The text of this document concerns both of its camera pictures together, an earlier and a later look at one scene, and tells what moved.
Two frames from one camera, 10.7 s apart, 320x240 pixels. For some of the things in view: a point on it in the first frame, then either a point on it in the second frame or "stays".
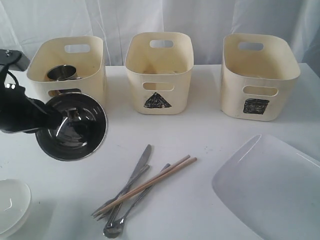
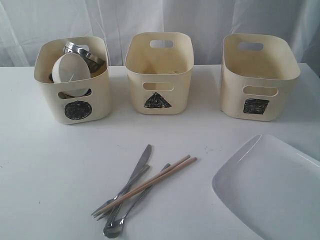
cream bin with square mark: [258, 71] stays
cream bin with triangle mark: [161, 67] stays
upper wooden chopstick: [113, 203] stays
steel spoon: [114, 227] stays
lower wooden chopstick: [103, 210] stays
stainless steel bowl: [83, 131] → [94, 62]
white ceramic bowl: [15, 199] → [70, 67]
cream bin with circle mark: [61, 66] → [72, 110]
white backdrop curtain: [24, 23] stays
